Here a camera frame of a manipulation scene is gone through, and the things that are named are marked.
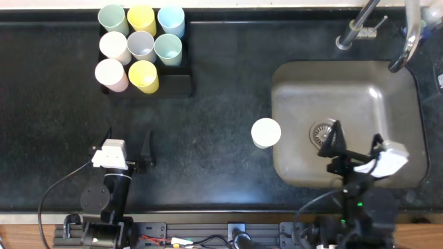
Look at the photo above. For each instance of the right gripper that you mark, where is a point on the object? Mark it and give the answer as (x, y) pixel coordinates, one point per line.
(344, 164)

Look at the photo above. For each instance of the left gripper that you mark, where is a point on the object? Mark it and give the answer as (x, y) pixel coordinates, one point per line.
(136, 166)

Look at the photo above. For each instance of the yellow cup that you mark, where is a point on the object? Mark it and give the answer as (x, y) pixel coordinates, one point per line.
(142, 74)
(140, 16)

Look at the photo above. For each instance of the cream cup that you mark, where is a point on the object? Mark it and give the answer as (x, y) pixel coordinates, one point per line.
(266, 133)

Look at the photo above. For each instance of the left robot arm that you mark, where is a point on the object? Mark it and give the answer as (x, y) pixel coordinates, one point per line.
(114, 188)

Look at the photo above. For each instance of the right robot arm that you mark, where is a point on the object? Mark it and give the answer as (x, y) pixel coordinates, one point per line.
(380, 207)

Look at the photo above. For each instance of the steel sink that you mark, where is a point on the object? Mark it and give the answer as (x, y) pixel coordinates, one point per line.
(363, 103)

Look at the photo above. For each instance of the pink cup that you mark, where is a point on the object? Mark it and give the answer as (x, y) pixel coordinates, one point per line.
(109, 72)

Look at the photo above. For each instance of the black tray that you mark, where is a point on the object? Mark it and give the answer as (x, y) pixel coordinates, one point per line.
(176, 84)

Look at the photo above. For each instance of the grey cup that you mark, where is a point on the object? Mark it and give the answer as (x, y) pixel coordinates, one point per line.
(140, 45)

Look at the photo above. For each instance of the white cup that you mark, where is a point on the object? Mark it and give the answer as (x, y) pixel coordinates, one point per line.
(112, 44)

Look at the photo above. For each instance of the green cup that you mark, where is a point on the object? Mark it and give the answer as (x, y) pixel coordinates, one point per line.
(110, 17)
(167, 46)

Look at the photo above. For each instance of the steel tap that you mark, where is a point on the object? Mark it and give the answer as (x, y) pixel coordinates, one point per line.
(346, 38)

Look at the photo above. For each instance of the blue cup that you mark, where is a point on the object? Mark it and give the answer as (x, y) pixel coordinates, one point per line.
(170, 17)

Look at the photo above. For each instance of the blue soap bottle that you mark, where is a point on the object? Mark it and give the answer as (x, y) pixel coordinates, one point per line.
(433, 15)

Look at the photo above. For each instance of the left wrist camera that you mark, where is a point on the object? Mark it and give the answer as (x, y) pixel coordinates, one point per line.
(110, 154)

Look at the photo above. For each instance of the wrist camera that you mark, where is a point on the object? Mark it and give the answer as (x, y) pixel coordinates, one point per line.
(384, 160)
(110, 154)

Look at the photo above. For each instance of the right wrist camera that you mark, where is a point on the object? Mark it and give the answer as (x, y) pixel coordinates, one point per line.
(384, 160)

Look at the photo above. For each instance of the mounting rail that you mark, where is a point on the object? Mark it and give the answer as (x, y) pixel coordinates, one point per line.
(200, 231)

